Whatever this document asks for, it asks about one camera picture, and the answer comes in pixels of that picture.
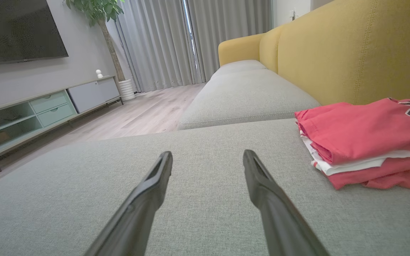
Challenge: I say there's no black flat screen television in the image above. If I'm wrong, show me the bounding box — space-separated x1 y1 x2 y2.
0 0 69 68

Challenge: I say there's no red and white sports jersey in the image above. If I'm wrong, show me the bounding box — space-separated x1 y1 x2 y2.
294 97 410 177

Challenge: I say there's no long low television cabinet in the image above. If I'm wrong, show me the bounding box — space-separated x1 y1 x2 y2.
0 75 125 173

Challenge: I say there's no grey curtain panel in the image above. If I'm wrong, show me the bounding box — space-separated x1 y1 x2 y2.
185 0 274 83
114 0 198 93

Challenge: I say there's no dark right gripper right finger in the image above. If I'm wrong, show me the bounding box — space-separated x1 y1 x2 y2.
243 149 330 256

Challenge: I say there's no white ribbed plant pot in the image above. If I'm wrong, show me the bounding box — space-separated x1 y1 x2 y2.
118 79 136 102

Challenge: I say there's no green potted tree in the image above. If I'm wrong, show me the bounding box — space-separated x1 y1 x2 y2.
64 0 126 82

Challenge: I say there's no large grey sofa seat cushion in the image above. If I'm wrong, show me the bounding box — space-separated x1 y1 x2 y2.
0 118 410 256

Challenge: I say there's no yellow sofa backrest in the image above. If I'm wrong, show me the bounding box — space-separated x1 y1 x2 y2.
218 0 410 111

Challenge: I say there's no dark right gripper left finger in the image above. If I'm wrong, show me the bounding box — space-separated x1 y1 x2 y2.
84 151 174 256

